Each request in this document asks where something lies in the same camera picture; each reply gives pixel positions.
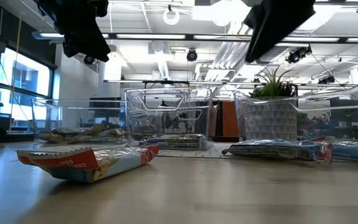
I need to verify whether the black track spotlight cluster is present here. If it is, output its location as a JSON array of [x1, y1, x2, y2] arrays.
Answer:
[[285, 45, 313, 65]]

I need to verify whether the red-ended Chewy granola bar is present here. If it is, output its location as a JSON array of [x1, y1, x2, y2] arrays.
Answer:
[[16, 144, 161, 184], [221, 138, 334, 165], [330, 141, 358, 164]]

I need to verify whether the black hanging rail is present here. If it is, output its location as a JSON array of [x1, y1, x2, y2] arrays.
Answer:
[[103, 79, 267, 86]]

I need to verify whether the narrow clear plastic bin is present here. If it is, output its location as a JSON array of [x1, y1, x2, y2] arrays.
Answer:
[[233, 67, 358, 162]]

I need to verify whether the large office window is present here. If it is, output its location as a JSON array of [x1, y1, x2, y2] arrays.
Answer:
[[0, 46, 54, 128]]

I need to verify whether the white ring lamp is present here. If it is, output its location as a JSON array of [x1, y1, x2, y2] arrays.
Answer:
[[162, 6, 181, 26]]

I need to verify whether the orange cabinet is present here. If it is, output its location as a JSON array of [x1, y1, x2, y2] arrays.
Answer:
[[216, 100, 240, 138]]

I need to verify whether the blue-ended Chewy granola bar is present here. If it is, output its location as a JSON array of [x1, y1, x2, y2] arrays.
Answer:
[[149, 133, 208, 141]]

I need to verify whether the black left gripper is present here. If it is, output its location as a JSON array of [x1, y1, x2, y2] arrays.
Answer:
[[35, 0, 111, 63]]

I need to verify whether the purple-ended Chewy granola bar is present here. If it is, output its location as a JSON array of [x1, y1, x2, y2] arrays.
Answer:
[[138, 136, 209, 151]]

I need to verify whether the grey woven placemat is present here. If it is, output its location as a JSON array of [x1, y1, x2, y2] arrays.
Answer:
[[116, 141, 239, 159]]

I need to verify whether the wide clear plastic bin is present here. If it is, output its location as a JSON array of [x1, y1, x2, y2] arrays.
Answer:
[[30, 98, 127, 144]]

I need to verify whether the green plant in patterned pot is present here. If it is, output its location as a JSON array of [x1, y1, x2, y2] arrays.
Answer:
[[244, 64, 298, 142]]

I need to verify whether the small black track light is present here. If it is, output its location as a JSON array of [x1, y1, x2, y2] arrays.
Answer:
[[318, 76, 336, 85]]

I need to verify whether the clear plastic bin with handles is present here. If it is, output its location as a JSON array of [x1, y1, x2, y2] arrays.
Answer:
[[124, 87, 214, 151]]

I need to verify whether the yellow cable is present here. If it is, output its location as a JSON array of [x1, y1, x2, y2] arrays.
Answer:
[[0, 0, 23, 133]]

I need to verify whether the orange-ended Chewy granola bar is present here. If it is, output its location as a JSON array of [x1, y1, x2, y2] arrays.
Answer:
[[38, 131, 74, 144], [73, 128, 126, 144]]

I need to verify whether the linear ceiling light strip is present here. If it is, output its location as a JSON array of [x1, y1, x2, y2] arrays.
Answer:
[[31, 30, 358, 44]]

